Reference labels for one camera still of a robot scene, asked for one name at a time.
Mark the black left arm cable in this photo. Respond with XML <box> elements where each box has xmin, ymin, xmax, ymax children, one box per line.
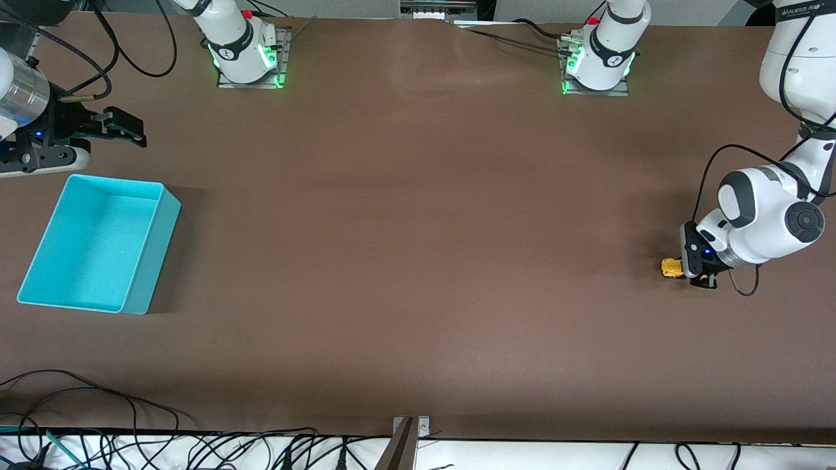
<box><xmin>691</xmin><ymin>0</ymin><xmax>836</xmax><ymax>298</ymax></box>

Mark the grey metal bar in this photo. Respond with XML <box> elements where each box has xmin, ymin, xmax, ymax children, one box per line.
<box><xmin>374</xmin><ymin>418</ymin><xmax>419</xmax><ymax>470</ymax></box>

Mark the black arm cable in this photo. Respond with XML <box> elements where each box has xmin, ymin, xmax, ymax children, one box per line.
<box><xmin>84</xmin><ymin>0</ymin><xmax>178</xmax><ymax>78</ymax></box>
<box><xmin>0</xmin><ymin>10</ymin><xmax>112</xmax><ymax>102</ymax></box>
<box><xmin>691</xmin><ymin>0</ymin><xmax>836</xmax><ymax>298</ymax></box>

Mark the teal plastic bin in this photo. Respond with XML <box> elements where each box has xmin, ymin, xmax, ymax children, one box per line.
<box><xmin>16</xmin><ymin>174</ymin><xmax>182</xmax><ymax>315</ymax></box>

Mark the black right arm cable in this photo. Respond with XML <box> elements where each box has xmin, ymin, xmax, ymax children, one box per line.
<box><xmin>84</xmin><ymin>0</ymin><xmax>178</xmax><ymax>78</ymax></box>
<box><xmin>0</xmin><ymin>10</ymin><xmax>112</xmax><ymax>102</ymax></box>

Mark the small metal bracket plate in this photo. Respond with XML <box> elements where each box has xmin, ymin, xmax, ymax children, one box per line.
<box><xmin>393</xmin><ymin>416</ymin><xmax>432</xmax><ymax>438</ymax></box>

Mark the grey metal rail fixture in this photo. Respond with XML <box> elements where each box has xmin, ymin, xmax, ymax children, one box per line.
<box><xmin>400</xmin><ymin>0</ymin><xmax>481</xmax><ymax>20</ymax></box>

